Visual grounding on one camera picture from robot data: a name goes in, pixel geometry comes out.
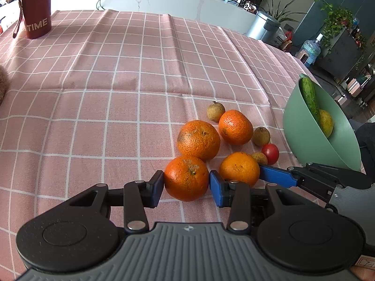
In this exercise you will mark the yellow-green mango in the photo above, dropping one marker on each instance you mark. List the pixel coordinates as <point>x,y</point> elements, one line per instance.
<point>326,123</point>

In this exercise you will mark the trailing green vine plant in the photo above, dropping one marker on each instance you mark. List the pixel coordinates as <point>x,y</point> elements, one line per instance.
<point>337,20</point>

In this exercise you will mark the person's leg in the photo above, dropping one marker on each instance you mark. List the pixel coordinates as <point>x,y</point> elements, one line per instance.
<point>366,140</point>

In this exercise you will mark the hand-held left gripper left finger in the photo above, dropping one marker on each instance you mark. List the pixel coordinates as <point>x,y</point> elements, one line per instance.
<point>157,188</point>

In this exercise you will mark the pink checked tablecloth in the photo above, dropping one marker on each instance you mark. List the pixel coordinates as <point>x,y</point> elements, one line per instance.
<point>117,93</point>

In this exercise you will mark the white marble media cabinet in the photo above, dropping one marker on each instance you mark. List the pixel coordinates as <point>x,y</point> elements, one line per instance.
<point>175,4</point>

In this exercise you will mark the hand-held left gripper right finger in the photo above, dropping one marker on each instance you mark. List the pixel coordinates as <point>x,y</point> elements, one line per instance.
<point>216,188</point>

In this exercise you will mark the grey drawer cabinet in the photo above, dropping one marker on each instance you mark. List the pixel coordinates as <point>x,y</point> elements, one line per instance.
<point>342,52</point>

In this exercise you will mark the white plastic bag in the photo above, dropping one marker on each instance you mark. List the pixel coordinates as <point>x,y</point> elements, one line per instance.
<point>280,36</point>

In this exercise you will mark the orange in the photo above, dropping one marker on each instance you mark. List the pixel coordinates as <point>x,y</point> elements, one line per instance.
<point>199,139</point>
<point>238,168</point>
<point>186,178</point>
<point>235,127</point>

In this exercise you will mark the brown longan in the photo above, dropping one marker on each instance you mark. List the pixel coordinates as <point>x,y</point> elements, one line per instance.
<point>260,158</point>
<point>261,136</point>
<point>216,111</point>

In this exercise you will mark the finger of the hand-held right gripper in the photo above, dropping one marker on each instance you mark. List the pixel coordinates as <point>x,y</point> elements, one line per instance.
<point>277,175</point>

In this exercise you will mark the black white figurines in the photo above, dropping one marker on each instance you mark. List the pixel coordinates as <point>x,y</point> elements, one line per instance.
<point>249,5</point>

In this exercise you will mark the red tomato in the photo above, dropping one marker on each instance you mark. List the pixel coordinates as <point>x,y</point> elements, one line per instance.
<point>271,153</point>

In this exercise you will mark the blue water jug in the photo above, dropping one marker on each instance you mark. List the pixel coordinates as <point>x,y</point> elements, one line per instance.
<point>312,49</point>

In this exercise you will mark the silver trash can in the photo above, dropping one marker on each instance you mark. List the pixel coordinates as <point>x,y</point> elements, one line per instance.
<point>262,27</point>

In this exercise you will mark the long-leaf potted plant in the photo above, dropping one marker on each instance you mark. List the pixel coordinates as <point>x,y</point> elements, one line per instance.
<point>279,8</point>

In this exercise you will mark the green cucumber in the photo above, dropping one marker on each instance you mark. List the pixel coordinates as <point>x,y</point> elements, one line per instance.
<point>310,98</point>

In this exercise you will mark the small white heater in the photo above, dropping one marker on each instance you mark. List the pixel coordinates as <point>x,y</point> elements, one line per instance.
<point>303,57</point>

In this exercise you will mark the green bowl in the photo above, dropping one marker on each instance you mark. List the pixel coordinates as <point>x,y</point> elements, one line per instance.
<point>337,140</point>

